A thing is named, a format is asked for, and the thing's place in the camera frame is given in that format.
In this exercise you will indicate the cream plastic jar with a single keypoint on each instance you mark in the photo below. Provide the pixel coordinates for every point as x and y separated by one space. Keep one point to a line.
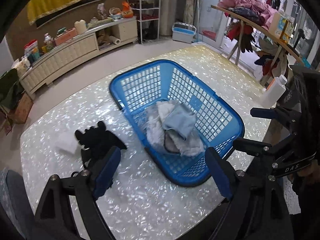
80 26

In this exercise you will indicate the silver standing air conditioner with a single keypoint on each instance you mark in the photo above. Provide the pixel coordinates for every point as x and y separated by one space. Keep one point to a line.
167 17

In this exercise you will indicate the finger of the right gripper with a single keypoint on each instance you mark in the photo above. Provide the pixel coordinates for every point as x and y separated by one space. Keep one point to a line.
264 113
253 148

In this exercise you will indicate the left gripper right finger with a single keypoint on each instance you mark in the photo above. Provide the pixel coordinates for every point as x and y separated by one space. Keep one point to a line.
256 206

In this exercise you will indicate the pink flat box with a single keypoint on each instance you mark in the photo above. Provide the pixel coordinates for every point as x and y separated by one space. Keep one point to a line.
64 37

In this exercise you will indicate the white plastic bottle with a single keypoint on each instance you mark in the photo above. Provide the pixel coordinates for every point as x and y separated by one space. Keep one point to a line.
274 91

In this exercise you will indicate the white foam sponge block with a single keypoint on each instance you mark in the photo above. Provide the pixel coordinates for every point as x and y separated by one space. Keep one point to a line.
67 143

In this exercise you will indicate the cream TV cabinet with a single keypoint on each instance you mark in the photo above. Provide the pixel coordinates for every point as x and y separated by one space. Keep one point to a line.
77 51

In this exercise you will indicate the white paper roll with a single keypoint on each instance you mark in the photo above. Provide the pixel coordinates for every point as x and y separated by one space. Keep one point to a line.
114 40

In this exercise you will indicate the light blue cloth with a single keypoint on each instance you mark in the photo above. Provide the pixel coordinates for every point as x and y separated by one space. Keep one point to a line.
181 120

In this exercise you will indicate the white blue storage box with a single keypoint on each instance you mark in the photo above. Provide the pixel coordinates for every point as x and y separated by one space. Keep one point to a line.
183 32

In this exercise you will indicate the blue plastic laundry basket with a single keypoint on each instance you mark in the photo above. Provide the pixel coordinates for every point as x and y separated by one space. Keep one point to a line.
218 125

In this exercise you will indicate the brown cardboard box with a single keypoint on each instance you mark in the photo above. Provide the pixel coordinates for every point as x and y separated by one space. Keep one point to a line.
20 114

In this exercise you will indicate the grey patterned cloth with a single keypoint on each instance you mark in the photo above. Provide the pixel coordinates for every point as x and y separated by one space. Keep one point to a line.
169 145

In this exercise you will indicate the white metal shelf rack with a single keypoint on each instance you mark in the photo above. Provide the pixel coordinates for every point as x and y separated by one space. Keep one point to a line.
148 15

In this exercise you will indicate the orange snack bag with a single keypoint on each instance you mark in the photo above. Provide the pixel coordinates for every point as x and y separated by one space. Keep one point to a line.
127 11

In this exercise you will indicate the pink clothes pile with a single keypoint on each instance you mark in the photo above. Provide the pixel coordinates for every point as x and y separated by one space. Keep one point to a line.
265 11

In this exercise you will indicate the black dragon plush toy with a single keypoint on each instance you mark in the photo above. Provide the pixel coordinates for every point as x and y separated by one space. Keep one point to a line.
96 142

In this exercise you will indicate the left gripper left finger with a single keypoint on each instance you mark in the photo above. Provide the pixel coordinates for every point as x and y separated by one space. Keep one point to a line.
54 216

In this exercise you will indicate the dark green bag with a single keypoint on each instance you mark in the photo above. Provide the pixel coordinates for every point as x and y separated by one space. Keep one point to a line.
11 89

